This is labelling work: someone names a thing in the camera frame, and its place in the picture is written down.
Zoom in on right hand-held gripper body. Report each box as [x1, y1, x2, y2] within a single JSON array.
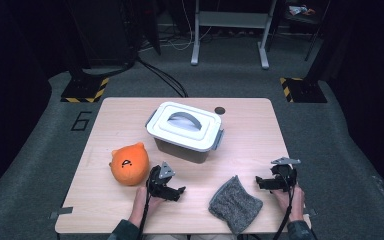
[[269, 156, 302, 193]]

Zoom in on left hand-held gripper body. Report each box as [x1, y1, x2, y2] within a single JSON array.
[[146, 161, 178, 201]]

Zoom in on orange plush toy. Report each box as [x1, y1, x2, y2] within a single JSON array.
[[108, 141, 151, 187]]

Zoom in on grey fluffy cloth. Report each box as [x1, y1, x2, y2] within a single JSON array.
[[207, 174, 265, 236]]

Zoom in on grey plastic storage box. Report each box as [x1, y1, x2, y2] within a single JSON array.
[[153, 137, 212, 165]]

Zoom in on grey lidded plastic box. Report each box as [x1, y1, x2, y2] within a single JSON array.
[[145, 101, 225, 154]]

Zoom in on person's left hand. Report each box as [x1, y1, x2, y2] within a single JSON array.
[[127, 185, 166, 229]]

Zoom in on person's right hand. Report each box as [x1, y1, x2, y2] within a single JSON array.
[[272, 184, 306, 224]]

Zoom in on black stand base yellow stripes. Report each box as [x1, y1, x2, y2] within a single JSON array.
[[60, 75, 111, 104], [278, 76, 329, 104]]

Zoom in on black metal rack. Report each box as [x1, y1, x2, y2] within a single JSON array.
[[275, 0, 332, 63]]

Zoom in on black cabinet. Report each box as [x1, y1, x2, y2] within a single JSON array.
[[65, 0, 138, 69]]

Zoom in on colourful small items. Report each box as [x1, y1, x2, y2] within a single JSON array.
[[287, 4, 316, 17]]

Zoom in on right hand-held gripper cable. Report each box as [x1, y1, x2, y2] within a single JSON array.
[[272, 165, 297, 240]]

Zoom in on hand-held gripper cable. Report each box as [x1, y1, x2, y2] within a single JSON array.
[[135, 172, 153, 240], [272, 165, 297, 240]]

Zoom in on left hand-held gripper cable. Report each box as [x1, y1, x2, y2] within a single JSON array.
[[135, 172, 153, 240]]

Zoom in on black floor cables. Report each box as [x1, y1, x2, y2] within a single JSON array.
[[135, 55, 190, 99]]

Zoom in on white floor cable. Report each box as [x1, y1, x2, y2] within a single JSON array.
[[139, 0, 215, 52]]

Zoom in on white metal desk frame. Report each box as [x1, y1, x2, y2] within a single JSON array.
[[190, 0, 278, 70]]

